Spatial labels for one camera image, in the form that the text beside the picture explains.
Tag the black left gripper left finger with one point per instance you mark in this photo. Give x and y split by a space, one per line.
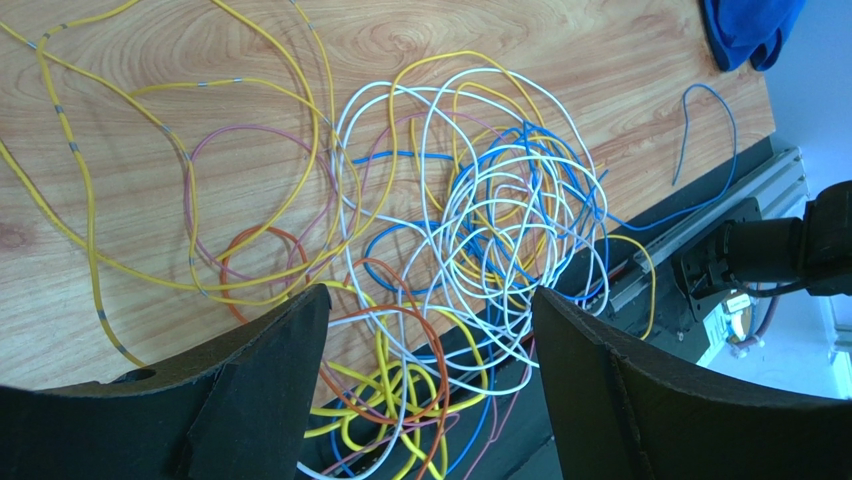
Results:
234 407

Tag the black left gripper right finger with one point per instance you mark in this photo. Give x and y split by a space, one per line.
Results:
621 408

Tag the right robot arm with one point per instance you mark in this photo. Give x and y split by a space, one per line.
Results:
769 257

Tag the dark blue towel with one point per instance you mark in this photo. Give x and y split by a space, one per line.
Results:
748 31

